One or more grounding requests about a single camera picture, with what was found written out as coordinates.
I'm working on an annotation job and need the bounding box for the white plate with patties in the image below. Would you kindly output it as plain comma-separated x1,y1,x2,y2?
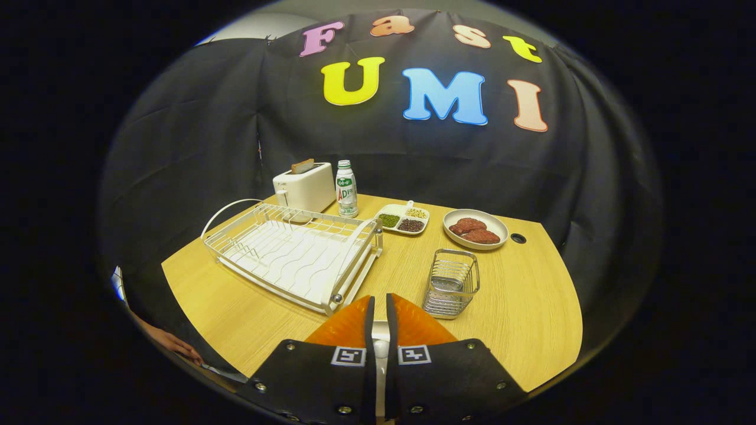
442,208,510,251

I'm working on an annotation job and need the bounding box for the black backdrop cloth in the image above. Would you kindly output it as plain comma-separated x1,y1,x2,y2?
97,9,662,378

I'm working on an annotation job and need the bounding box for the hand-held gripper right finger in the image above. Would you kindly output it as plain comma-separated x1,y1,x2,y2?
385,292,528,425

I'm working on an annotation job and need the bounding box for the brown meat patty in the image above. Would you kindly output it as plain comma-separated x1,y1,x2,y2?
461,228,501,245
449,217,488,236

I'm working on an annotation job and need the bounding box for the white green-label drink bottle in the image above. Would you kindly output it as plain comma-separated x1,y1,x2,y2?
335,159,359,218

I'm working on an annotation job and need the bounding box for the white compartment dish with beans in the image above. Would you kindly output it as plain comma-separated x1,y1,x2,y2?
375,201,430,236

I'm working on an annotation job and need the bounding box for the metal wire basket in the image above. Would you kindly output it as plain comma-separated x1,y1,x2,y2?
422,248,481,320

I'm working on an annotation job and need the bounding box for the white wire dish rack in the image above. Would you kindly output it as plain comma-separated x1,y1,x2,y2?
201,198,384,318

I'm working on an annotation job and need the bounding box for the white toaster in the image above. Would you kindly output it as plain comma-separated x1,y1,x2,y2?
272,162,337,224

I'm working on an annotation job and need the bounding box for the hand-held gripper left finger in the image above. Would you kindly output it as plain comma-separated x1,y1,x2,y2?
236,295,377,425

